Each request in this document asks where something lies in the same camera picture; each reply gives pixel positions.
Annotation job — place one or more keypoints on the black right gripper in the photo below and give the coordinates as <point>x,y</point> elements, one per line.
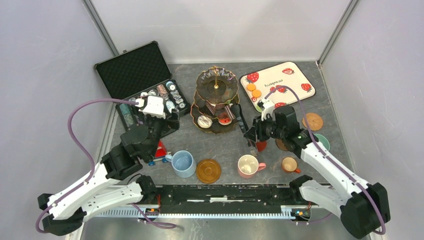
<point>255,133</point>

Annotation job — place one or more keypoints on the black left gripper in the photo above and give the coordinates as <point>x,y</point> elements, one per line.
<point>169,123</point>

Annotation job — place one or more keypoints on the red strawberry toy tart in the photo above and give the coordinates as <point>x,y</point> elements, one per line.
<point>224,119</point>

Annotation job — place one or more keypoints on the white chocolate striped toy donut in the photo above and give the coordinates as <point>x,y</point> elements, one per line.
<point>204,122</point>

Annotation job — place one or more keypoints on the strawberry layer cake slice toy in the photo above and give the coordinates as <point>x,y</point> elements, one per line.
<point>229,112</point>

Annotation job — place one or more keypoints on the three-tier black gold cake stand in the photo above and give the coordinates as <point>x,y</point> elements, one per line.
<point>216,85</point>

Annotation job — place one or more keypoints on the chocolate cake slice toy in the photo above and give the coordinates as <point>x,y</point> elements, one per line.
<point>213,109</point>

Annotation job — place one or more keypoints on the orange toy macaron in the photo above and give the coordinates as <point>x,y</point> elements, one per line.
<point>251,87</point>
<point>256,93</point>

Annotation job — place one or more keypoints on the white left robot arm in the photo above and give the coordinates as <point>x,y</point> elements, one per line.
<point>66,211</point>

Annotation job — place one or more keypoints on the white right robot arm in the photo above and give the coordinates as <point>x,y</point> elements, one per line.
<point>362,207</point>

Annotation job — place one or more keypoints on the red round coaster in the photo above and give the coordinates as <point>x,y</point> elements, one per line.
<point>261,145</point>

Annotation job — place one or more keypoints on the pink mug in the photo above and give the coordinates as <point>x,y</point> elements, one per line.
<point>248,165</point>

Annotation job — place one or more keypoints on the dark brown wooden coaster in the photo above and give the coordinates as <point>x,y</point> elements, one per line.
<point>280,144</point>

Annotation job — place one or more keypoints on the red toy car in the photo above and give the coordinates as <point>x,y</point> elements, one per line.
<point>160,155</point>

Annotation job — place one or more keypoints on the cream strawberry serving tray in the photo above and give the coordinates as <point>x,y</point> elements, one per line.
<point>277,78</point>

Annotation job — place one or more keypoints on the light blue mug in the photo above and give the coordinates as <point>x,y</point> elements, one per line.
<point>183,163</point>

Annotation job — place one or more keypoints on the small orange brown cup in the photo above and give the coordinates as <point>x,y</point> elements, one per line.
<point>290,165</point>

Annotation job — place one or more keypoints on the black poker chip case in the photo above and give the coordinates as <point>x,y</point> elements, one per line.
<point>139,72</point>

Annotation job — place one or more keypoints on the amber glass saucer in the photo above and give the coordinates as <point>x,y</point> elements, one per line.
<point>208,171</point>

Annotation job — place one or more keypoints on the woven rattan coaster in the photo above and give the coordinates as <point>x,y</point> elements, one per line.
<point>313,120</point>

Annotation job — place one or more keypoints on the mint green cup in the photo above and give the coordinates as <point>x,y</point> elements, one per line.
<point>323,140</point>

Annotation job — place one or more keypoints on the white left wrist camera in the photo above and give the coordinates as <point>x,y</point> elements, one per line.
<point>151,105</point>

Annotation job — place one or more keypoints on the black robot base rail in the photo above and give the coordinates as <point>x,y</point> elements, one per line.
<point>230,201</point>

